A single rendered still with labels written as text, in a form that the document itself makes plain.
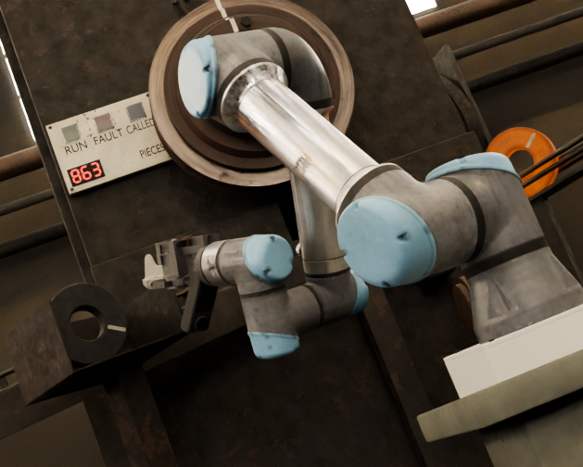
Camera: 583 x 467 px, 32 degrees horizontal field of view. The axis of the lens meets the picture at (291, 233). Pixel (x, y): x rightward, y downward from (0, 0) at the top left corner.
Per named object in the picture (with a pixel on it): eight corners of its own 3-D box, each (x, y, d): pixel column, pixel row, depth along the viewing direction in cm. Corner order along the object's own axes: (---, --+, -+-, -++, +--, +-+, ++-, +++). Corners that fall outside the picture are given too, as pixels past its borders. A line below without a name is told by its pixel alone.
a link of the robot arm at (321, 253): (297, 23, 167) (339, 308, 176) (242, 31, 161) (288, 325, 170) (341, 16, 157) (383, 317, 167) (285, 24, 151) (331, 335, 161)
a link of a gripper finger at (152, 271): (141, 255, 182) (171, 250, 176) (146, 287, 182) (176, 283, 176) (126, 258, 180) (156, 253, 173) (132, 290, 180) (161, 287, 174)
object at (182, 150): (191, 222, 228) (122, 42, 238) (381, 155, 236) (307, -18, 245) (190, 215, 222) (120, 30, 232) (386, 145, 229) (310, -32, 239)
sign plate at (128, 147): (70, 196, 237) (46, 129, 241) (175, 160, 241) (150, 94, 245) (69, 194, 235) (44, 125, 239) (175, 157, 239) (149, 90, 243)
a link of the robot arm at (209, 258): (255, 281, 166) (216, 289, 161) (237, 283, 170) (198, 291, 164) (247, 235, 166) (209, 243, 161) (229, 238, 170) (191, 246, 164)
